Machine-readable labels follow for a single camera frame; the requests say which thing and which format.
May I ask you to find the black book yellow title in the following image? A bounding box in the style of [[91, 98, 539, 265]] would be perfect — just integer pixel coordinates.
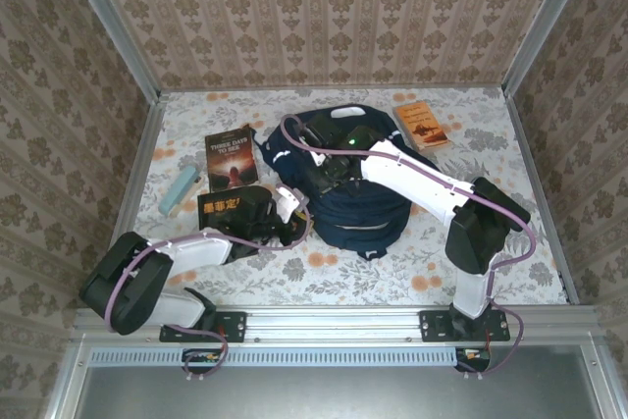
[[195, 186, 256, 234]]

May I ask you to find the dark brown paperback book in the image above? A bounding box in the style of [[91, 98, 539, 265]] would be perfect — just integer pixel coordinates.
[[204, 125, 260, 193]]

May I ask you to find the orange paperback book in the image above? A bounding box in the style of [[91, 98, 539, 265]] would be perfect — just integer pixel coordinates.
[[392, 100, 452, 153]]

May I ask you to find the navy blue backpack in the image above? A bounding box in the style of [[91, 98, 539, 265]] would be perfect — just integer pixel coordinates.
[[259, 104, 441, 261]]

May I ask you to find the light blue pencil case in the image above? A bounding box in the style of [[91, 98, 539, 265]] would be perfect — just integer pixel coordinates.
[[157, 164, 202, 218]]

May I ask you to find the floral tablecloth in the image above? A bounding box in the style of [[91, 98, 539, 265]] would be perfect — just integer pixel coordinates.
[[115, 87, 570, 307]]

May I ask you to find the sheet metal panel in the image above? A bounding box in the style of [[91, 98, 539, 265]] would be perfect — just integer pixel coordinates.
[[73, 364, 607, 419]]

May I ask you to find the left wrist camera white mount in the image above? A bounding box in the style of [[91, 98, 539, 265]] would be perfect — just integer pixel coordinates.
[[274, 184, 301, 225]]

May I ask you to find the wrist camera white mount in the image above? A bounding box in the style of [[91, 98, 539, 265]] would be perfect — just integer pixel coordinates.
[[302, 125, 331, 169], [274, 184, 301, 225]]

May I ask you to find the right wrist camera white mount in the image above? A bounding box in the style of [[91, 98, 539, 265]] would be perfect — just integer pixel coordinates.
[[302, 125, 331, 169]]

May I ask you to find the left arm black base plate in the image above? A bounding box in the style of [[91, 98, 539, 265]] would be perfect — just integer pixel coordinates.
[[159, 310, 247, 344]]

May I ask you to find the aluminium frame rail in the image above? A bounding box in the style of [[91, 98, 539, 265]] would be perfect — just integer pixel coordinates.
[[72, 304, 601, 341]]

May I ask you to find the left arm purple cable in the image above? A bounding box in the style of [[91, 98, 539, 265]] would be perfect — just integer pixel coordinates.
[[105, 183, 313, 382]]

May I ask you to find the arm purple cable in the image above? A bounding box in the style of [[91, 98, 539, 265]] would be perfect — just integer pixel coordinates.
[[280, 114, 537, 382], [105, 183, 313, 382]]

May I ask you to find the aluminium side rail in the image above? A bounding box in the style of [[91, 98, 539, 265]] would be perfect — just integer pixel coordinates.
[[92, 94, 169, 307], [504, 92, 581, 305]]

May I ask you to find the grey slotted cable duct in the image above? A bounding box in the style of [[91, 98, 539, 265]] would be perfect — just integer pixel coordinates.
[[87, 345, 465, 368]]

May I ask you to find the black cable outlet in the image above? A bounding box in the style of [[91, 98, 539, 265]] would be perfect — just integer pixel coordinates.
[[181, 347, 223, 375], [453, 347, 492, 374]]

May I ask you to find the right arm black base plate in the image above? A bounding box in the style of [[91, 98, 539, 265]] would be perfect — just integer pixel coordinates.
[[419, 309, 511, 342]]

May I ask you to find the aluminium corner post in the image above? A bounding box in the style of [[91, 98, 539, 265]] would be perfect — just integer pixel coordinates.
[[56, 0, 164, 102], [502, 0, 598, 96]]

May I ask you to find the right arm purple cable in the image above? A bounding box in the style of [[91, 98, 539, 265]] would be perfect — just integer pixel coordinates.
[[280, 114, 537, 382]]

